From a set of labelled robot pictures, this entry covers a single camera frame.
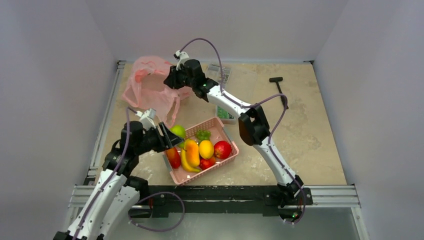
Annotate green labelled small plastic case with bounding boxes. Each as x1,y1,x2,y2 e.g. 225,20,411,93
215,106,238,125

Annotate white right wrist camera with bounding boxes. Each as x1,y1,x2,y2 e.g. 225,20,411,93
173,50,190,71

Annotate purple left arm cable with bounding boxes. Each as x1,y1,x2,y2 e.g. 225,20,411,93
71,106,186,240

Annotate pink plastic basket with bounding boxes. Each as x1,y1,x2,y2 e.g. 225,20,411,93
162,117,240,186

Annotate green fake grapes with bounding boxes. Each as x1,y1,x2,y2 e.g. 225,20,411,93
195,129,211,142

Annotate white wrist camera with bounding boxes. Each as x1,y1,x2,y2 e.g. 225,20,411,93
135,108,156,130
173,50,190,71

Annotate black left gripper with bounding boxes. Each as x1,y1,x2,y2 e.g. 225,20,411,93
134,121,183,155

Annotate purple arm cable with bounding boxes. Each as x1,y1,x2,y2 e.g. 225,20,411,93
178,37,307,226
71,106,186,240

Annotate pink plastic bag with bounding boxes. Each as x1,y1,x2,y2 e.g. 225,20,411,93
122,56,192,127

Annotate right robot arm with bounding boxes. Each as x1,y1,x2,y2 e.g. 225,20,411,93
164,59,307,205

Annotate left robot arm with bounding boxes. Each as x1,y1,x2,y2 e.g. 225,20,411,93
53,120,183,240

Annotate red fake apple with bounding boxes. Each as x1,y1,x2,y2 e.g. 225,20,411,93
214,140,232,160

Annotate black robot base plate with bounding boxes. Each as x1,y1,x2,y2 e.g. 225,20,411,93
129,185,313,219

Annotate black hammer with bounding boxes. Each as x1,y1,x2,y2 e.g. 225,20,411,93
268,76,289,110

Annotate green fake apple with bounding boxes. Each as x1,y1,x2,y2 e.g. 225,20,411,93
170,124,187,150

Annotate aluminium table frame rail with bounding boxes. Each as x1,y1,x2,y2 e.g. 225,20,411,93
55,59,369,240

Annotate red orange fake pear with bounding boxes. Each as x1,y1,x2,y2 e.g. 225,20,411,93
198,156,216,171

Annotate orange yellow fake mango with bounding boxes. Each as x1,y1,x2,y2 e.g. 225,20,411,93
184,139,200,167

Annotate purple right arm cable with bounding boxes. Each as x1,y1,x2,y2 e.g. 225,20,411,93
178,37,307,226

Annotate yellow fake banana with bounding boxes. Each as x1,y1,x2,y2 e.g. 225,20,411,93
180,149,201,173

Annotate orange fake fruit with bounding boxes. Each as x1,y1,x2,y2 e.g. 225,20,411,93
198,140,215,160

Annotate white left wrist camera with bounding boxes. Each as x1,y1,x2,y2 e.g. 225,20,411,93
135,108,156,130

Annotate red fake fruit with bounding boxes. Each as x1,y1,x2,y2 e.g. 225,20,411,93
165,147,182,169

